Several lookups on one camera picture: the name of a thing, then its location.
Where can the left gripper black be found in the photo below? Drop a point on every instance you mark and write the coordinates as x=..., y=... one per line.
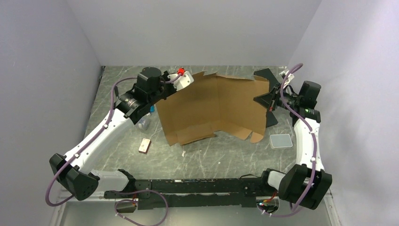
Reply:
x=172, y=90

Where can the black foam block near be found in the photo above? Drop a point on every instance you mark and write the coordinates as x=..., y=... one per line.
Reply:
x=270, y=119

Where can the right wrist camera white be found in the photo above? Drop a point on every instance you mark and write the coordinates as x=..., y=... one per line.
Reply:
x=283, y=74

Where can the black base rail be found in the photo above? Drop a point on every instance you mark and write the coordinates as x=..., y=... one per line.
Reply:
x=157, y=193

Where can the black foam block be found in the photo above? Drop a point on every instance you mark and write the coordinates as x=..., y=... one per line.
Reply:
x=270, y=119
x=268, y=75

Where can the brown cardboard box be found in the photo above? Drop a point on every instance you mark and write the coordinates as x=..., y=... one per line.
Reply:
x=213, y=103

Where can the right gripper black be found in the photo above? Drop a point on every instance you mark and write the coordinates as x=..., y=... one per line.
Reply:
x=267, y=100

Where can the white rectangular tray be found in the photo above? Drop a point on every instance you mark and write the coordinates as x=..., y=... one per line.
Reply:
x=278, y=141

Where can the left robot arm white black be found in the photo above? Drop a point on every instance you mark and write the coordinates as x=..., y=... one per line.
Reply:
x=75, y=171

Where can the black foam block far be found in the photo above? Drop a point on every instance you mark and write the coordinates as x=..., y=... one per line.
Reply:
x=268, y=75

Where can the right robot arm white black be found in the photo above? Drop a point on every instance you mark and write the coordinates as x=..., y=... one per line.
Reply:
x=306, y=183

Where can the red staples box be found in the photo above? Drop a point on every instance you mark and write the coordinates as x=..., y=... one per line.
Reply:
x=144, y=146

